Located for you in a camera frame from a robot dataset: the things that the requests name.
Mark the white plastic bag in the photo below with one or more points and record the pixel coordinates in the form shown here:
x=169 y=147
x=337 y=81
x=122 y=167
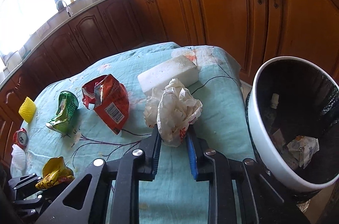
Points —
x=172 y=110

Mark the green paper cup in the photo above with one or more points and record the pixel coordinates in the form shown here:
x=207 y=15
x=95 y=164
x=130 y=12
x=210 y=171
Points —
x=68 y=104

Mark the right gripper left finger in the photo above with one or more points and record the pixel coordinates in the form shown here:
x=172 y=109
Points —
x=107 y=188

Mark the yellow foam fruit net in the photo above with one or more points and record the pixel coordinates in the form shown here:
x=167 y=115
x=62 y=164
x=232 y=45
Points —
x=27 y=110

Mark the red orange snack bag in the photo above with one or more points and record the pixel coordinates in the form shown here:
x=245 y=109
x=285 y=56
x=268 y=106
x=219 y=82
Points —
x=110 y=100

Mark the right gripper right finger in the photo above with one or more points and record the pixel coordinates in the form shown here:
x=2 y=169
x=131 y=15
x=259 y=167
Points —
x=239 y=191

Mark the white foam net left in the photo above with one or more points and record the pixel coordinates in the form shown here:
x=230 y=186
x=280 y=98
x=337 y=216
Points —
x=18 y=157

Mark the lower wooden cabinets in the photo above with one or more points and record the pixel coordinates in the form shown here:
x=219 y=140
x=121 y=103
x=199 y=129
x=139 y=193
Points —
x=251 y=31

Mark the orange blue paper wrapper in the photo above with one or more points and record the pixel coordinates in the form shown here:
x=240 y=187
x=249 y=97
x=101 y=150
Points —
x=303 y=148

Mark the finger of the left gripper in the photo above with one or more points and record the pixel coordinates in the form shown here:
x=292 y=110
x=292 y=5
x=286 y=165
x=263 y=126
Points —
x=27 y=200

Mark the white styrofoam block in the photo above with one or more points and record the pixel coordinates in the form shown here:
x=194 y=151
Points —
x=160 y=75

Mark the yellow snack wrapper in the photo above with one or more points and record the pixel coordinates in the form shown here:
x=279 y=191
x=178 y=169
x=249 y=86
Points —
x=55 y=172

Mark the white rimmed trash bin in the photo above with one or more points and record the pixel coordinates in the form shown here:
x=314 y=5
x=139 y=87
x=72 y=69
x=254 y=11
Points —
x=292 y=97

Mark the crushed red drink can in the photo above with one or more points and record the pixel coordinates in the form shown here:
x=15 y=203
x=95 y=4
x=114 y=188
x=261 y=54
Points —
x=20 y=138

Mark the teal floral tablecloth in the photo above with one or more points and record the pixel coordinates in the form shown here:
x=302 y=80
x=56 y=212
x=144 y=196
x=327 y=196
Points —
x=174 y=196

